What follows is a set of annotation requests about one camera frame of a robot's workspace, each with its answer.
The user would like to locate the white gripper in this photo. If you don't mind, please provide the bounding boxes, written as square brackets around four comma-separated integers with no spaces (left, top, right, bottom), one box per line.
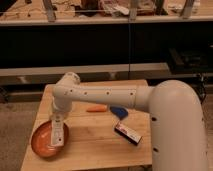
[51,115,64,147]

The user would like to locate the wooden table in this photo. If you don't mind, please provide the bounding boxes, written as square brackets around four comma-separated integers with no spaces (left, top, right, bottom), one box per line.
[20,79,153,171]

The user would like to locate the black and white box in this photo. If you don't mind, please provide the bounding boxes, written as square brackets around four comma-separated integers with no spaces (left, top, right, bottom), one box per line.
[114,122,142,145]

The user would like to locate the blue bottle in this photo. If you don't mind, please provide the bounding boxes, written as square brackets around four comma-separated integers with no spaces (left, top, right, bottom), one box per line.
[110,106,128,120]

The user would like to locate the black shelf unit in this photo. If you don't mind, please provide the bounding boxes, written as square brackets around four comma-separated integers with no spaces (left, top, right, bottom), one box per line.
[0,0,213,96]

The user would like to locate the orange carrot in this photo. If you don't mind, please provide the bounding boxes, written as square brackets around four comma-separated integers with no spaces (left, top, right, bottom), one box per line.
[86,106,107,112]

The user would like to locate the orange ceramic bowl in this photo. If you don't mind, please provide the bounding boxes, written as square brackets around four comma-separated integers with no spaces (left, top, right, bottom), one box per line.
[31,121,64,158]

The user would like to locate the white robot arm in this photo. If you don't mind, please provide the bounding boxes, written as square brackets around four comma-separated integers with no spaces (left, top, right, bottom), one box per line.
[52,72,209,171]

